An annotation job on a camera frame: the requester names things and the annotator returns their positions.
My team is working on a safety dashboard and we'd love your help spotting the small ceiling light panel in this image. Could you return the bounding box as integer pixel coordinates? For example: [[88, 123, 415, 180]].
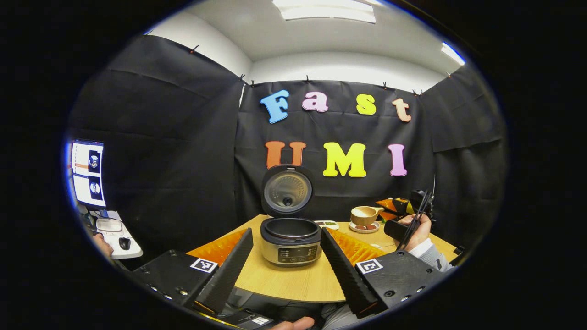
[[441, 42, 466, 66]]

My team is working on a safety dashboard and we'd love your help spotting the dark grey rice cooker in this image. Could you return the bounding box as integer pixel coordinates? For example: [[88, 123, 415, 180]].
[[260, 164, 323, 268]]

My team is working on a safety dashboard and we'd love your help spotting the white side table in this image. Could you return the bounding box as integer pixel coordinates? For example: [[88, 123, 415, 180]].
[[94, 218, 144, 259]]

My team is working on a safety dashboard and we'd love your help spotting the white round plate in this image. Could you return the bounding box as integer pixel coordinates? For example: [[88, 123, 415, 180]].
[[349, 221, 381, 234]]

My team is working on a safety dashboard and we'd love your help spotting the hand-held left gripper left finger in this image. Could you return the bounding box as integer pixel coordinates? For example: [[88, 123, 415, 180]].
[[128, 228, 254, 317]]

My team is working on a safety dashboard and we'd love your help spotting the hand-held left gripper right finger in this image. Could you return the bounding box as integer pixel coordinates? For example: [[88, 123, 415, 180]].
[[320, 226, 448, 320]]

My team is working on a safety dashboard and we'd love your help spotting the computer monitor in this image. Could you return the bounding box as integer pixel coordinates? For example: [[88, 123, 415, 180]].
[[69, 139, 107, 210]]

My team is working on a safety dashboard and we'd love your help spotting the wooden spoon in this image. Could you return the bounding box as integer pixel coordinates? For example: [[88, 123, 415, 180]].
[[350, 206, 385, 226]]

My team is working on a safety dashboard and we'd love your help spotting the black backdrop cloth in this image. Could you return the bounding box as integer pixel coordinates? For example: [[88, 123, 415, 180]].
[[66, 34, 509, 266]]

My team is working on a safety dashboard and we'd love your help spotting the person's grey clothing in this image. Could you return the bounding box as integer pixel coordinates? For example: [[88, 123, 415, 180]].
[[321, 302, 363, 330]]

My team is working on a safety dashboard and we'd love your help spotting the large ceiling light panel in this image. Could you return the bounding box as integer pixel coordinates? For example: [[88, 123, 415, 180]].
[[273, 0, 377, 24]]

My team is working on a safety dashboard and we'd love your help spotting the black object with white label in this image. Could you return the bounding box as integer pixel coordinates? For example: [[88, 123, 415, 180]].
[[202, 289, 331, 328]]

